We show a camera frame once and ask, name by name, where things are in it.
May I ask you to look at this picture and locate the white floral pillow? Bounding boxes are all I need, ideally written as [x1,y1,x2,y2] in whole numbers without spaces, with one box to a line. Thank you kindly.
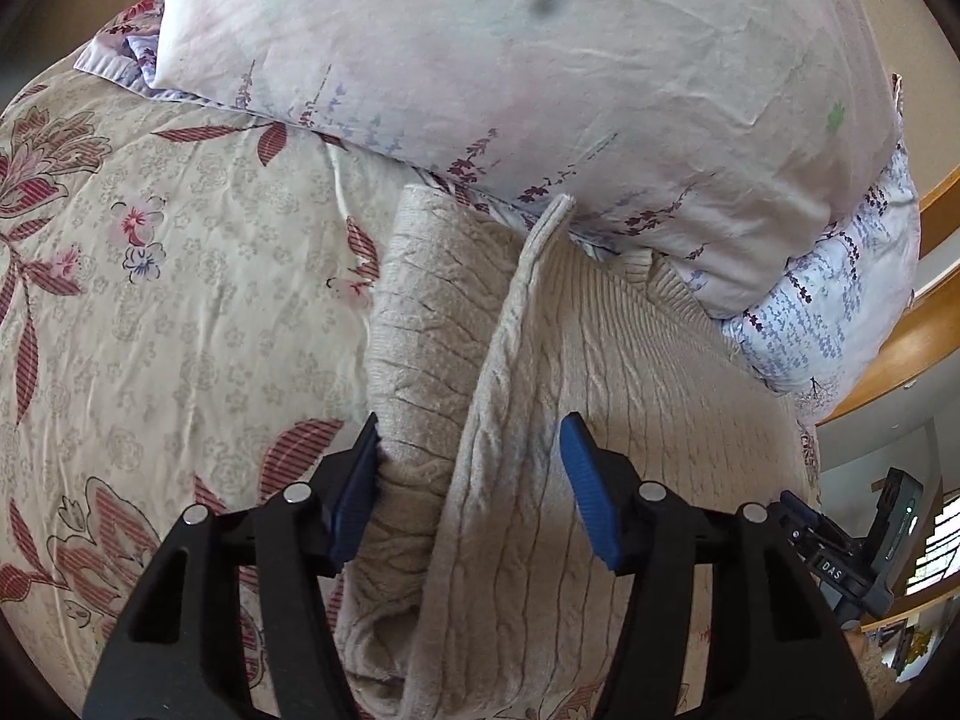
[78,0,919,413]

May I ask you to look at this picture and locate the wooden bed headboard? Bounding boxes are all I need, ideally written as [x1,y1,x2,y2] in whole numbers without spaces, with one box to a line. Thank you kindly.
[822,169,958,424]

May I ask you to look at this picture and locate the window with curtain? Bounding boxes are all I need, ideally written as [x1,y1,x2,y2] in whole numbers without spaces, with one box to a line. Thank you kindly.
[900,489,960,596]

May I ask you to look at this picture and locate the beige cable-knit sweater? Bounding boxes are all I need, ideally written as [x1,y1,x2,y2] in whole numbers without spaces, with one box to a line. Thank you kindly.
[335,185,818,718]

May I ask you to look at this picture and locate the floral bed quilt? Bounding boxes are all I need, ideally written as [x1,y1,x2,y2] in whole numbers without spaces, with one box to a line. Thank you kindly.
[2,60,412,709]

